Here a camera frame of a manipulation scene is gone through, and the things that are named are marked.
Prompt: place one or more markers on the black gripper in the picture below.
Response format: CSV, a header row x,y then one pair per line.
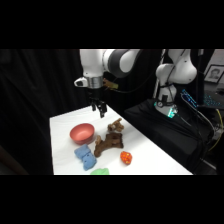
x,y
96,98

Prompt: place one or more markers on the red ball with yellow spots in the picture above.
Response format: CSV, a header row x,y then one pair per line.
x,y
126,157

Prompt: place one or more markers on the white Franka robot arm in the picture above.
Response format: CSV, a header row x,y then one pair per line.
x,y
125,61

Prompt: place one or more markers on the pink bowl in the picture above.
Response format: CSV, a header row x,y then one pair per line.
x,y
82,133

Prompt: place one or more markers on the small brown plush toy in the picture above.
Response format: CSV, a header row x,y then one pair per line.
x,y
116,125

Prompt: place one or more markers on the large brown plush animal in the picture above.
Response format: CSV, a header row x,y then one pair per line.
x,y
111,141

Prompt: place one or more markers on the blue plush toy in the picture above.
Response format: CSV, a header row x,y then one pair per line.
x,y
86,157

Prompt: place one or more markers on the green plush toy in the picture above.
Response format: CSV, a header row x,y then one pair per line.
x,y
100,172

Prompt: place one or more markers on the black curtain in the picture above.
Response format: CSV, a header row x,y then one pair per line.
x,y
36,100

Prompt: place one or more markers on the black robot stand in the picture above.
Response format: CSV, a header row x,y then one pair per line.
x,y
160,130

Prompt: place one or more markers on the keyboard with blue lights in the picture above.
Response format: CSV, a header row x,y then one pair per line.
x,y
206,99

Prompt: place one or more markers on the framed picture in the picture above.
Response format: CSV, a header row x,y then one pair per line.
x,y
214,73

